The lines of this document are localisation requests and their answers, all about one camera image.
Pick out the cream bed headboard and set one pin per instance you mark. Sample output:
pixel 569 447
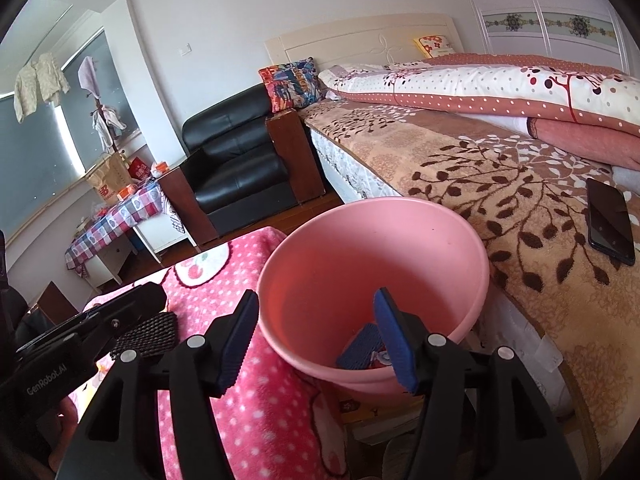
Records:
pixel 350 40

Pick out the small orange box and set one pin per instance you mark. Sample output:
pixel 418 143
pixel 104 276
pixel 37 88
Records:
pixel 126 192

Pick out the brown leaf-pattern blanket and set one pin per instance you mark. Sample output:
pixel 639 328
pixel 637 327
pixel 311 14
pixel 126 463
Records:
pixel 450 160

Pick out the black leather armchair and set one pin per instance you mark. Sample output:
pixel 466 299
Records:
pixel 57 305
pixel 235 160

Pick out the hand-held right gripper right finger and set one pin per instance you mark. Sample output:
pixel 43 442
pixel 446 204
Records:
pixel 397 350

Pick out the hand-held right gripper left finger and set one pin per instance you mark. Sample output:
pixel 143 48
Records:
pixel 235 350

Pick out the pink dotted blanket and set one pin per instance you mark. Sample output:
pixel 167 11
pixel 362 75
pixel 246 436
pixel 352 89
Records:
pixel 280 410

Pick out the yellow floral pillow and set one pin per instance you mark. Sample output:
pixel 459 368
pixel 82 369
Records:
pixel 435 45

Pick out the pale pink hanging garment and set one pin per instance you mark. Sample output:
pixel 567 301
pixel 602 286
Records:
pixel 87 75

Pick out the colourful printed cushion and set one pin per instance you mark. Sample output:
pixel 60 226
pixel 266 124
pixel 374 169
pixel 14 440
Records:
pixel 292 85

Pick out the wooden coat rack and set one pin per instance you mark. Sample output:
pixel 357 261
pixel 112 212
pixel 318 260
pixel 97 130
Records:
pixel 100 105

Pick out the white desk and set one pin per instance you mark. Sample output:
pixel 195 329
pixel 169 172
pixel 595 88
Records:
pixel 107 260

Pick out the orange and white packet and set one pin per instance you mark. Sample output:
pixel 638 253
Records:
pixel 161 168

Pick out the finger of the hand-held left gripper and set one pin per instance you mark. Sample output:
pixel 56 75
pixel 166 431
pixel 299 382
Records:
pixel 135 305
pixel 150 335

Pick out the grey window blind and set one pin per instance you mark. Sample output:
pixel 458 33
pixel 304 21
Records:
pixel 35 170
pixel 110 75

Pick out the pink folded blanket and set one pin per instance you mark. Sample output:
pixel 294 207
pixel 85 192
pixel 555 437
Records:
pixel 590 140

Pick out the dark blue packet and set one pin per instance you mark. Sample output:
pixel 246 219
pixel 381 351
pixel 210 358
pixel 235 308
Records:
pixel 357 350

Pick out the cream hanging garment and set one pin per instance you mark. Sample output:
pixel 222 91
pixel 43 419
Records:
pixel 35 85

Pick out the black smartphone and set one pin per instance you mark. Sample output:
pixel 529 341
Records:
pixel 607 220

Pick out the pink plastic bucket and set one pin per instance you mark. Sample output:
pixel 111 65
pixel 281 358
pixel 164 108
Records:
pixel 325 270

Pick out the brown paper bag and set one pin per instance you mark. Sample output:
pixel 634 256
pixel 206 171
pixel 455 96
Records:
pixel 107 180

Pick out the white wardrobe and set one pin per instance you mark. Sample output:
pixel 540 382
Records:
pixel 540 45

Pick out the red box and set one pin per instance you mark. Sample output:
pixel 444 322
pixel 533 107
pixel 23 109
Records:
pixel 139 169

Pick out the white hanging garment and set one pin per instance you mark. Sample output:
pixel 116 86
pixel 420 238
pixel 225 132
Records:
pixel 107 125

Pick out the dotted floral quilt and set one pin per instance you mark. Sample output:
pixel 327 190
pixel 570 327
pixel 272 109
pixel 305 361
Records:
pixel 475 82

